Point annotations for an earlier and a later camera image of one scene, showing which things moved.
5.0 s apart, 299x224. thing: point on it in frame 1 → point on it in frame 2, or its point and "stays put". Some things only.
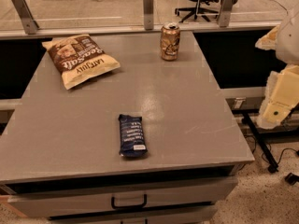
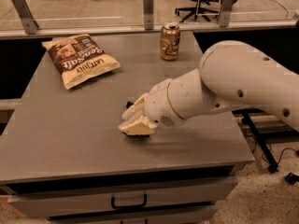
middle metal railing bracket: x=149 y=7 stays put
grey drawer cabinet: x=60 y=155 stays put
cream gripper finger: x=281 y=97 → x=140 y=126
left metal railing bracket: x=29 y=24 stays put
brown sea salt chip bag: x=78 y=59 stays put
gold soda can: x=170 y=41 stays put
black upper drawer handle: x=145 y=203 stays put
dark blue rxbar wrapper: x=133 y=143 → x=127 y=105
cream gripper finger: x=268 y=42 → x=136 y=109
